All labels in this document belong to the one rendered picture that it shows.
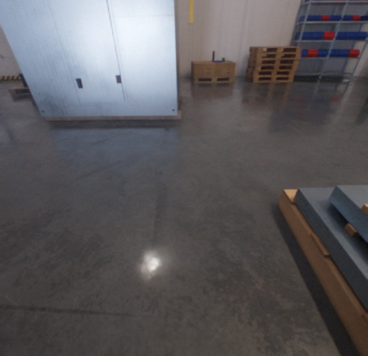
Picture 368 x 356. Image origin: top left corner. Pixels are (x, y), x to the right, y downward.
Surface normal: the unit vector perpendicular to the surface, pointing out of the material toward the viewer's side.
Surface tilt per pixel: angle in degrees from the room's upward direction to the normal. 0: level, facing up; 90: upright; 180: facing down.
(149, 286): 0
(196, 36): 90
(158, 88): 90
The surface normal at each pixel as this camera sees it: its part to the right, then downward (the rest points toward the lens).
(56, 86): -0.01, 0.58
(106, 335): -0.01, -0.82
